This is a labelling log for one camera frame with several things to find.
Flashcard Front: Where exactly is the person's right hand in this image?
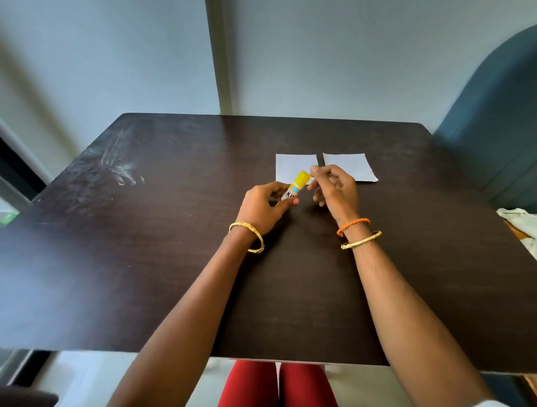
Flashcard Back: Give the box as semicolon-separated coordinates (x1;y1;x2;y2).
307;165;362;228

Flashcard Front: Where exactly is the person's left hand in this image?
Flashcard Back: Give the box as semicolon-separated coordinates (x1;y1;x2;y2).
237;181;300;236

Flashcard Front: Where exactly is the yellow capped glue stick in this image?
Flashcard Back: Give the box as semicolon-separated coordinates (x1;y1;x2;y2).
280;170;312;202

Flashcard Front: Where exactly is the person's left forearm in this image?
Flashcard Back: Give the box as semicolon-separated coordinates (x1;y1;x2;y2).
107;228;261;407

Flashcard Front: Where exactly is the person's right forearm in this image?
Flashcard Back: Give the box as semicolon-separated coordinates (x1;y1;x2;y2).
342;222;496;407

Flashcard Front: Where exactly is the white paper sheet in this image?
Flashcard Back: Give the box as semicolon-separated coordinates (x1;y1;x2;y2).
322;153;379;183
275;154;319;185

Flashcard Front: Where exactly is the gold bangle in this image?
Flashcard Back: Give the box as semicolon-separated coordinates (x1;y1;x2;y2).
341;231;383;250
228;222;265;254

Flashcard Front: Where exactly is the person's right leg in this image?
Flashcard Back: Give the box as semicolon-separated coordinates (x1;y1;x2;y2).
279;363;339;407

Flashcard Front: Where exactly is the person's leg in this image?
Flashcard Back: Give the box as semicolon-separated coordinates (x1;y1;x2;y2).
217;360;279;407
279;363;339;407

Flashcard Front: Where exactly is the person's left leg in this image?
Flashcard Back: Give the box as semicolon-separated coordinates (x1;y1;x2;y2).
217;360;279;407

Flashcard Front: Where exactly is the teal upholstered chair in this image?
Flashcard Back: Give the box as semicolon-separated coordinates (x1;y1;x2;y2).
433;24;537;214

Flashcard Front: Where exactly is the white cloth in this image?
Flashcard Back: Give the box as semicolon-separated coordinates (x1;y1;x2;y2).
497;208;537;261

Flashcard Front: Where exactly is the dark rounded object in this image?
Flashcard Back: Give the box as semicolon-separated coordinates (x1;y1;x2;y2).
0;385;60;407

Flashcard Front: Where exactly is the orange braided bracelet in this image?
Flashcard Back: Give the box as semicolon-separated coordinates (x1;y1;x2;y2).
336;218;371;238

